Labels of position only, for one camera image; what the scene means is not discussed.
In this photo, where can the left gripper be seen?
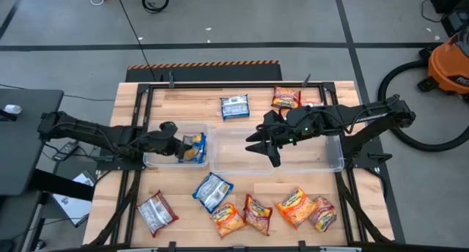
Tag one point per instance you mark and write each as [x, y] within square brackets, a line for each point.
[165, 144]

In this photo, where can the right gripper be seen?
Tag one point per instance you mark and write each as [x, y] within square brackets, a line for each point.
[284, 136]

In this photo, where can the blue Maruchan noodle pack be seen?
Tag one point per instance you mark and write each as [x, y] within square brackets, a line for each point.
[212, 191]
[234, 107]
[199, 145]

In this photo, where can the red Maruchan noodle pack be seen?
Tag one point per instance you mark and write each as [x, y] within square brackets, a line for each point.
[257, 214]
[286, 97]
[157, 212]
[324, 215]

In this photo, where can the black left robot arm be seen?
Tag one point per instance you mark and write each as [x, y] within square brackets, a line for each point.
[91, 133]

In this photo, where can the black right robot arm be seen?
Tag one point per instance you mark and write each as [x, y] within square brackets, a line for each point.
[366, 114]

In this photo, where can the clear plastic bin with label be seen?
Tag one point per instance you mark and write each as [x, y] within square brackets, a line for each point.
[231, 160]

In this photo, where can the black hazard-striped floor mat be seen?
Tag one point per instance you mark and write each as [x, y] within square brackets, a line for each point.
[205, 73]

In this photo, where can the white light bar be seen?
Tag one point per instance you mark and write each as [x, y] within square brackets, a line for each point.
[340, 249]
[137, 250]

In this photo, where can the black power brick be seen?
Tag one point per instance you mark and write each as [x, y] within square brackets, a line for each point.
[65, 151]

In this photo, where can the white paper sheets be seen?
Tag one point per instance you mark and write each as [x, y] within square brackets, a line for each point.
[73, 204]

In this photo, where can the orange shop vacuum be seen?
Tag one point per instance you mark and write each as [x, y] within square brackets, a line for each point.
[383, 98]
[447, 67]

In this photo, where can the black desk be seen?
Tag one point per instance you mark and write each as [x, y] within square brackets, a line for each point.
[25, 153]

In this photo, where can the small white roll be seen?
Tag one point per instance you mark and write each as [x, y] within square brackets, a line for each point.
[12, 109]

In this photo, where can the black equipment case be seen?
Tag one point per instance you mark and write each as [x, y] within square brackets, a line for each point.
[454, 3]

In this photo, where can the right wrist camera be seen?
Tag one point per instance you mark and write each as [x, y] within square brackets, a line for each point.
[273, 120]

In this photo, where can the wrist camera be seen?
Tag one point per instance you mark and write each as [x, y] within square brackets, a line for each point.
[168, 127]
[273, 120]

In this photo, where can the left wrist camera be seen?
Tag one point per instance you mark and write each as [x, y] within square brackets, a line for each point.
[168, 127]

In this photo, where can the black frame clamp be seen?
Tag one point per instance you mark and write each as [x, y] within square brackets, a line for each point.
[306, 81]
[171, 81]
[172, 246]
[302, 245]

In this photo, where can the black table-level camera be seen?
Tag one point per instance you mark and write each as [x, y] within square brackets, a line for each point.
[238, 249]

